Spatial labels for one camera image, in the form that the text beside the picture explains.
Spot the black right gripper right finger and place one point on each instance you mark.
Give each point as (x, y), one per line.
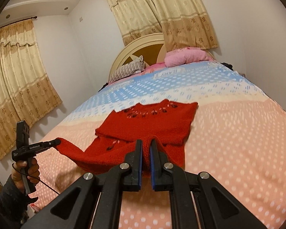
(197, 200)

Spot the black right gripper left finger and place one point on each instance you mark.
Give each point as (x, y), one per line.
(93, 201)

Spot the red knitted sweater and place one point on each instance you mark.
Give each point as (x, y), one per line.
(166, 122)

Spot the dark sleeved left forearm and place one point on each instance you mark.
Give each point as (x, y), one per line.
(13, 204)

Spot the person's left hand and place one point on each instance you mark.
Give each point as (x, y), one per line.
(25, 174)

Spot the beige floral curtain left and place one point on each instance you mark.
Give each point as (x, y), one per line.
(26, 92)

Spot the beige floral curtain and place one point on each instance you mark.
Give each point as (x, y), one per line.
(184, 23)
(26, 92)

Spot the pink blue dotted bedspread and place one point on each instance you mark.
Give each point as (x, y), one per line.
(238, 134)

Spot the black item behind bed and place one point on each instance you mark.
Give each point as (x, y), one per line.
(229, 66)

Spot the striped grey pillow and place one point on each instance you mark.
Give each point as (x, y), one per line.
(134, 67)

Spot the pink folded blanket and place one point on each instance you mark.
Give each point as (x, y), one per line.
(185, 56)

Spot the cream round wooden headboard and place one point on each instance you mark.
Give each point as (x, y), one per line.
(152, 47)

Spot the beige floral curtain right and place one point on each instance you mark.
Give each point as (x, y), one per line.
(184, 23)

